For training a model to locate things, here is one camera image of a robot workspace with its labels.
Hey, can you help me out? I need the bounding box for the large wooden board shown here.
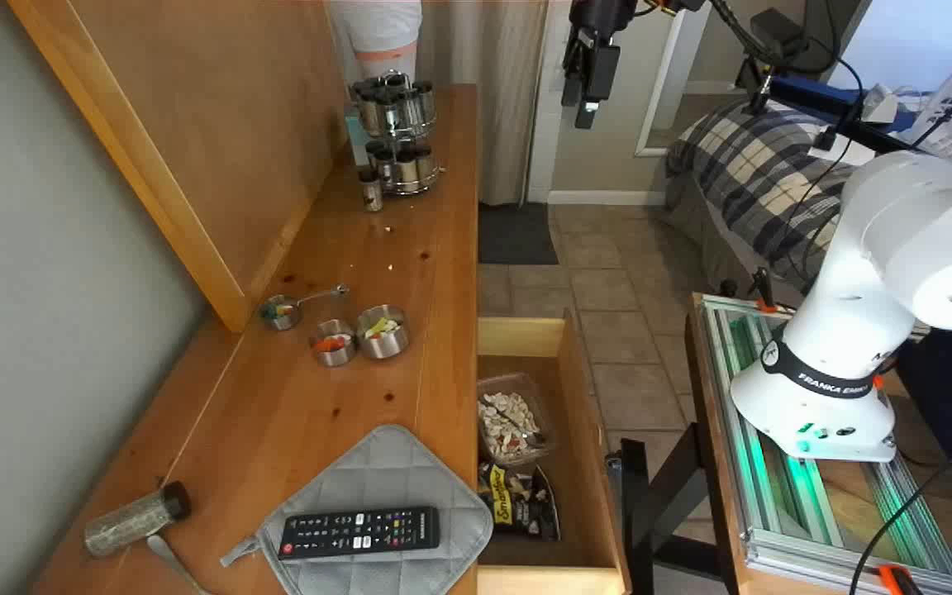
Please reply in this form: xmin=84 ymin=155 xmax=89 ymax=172
xmin=6 ymin=0 xmax=343 ymax=331

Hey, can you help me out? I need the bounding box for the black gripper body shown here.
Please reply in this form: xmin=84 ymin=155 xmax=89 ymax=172
xmin=563 ymin=0 xmax=647 ymax=130

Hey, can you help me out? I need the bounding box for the clear bag of nuts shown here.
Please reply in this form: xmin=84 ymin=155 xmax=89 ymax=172
xmin=476 ymin=374 xmax=556 ymax=465

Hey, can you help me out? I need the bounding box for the grey quilted cloth pot holder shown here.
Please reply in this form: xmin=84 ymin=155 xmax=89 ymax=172
xmin=219 ymin=422 xmax=492 ymax=595

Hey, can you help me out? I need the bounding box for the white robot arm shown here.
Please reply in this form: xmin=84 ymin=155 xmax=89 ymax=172
xmin=727 ymin=148 xmax=952 ymax=464

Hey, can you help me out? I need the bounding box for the black yellow snack packet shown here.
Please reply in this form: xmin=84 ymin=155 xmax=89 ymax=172
xmin=481 ymin=464 xmax=559 ymax=541

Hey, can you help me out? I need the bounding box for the steel measuring cup with handle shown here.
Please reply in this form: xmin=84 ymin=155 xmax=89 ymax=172
xmin=263 ymin=284 xmax=352 ymax=331

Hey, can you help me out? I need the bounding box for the small tin with orange contents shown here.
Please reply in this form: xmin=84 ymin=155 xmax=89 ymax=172
xmin=310 ymin=318 xmax=355 ymax=368

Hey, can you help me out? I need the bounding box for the small tin with yellow contents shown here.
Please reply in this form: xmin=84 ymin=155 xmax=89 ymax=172
xmin=357 ymin=303 xmax=410 ymax=360

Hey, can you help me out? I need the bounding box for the black floor mat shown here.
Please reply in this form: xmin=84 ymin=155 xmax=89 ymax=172
xmin=481 ymin=205 xmax=556 ymax=263

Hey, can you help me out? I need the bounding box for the plaid blanket bed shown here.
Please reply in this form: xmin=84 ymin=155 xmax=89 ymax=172
xmin=664 ymin=106 xmax=873 ymax=301

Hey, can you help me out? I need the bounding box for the single spice jar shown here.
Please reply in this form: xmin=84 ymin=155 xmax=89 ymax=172
xmin=357 ymin=164 xmax=383 ymax=210

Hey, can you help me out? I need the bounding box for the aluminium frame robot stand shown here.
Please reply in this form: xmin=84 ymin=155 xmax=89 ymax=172
xmin=688 ymin=295 xmax=952 ymax=595

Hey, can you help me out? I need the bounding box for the wooden dresser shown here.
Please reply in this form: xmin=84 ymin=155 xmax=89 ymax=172
xmin=27 ymin=83 xmax=631 ymax=595

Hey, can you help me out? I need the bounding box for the open wooden drawer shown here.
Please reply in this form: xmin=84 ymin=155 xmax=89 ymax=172
xmin=476 ymin=318 xmax=628 ymax=595

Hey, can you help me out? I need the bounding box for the black Samsung remote control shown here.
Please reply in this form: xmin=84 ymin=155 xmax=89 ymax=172
xmin=278 ymin=507 xmax=440 ymax=558

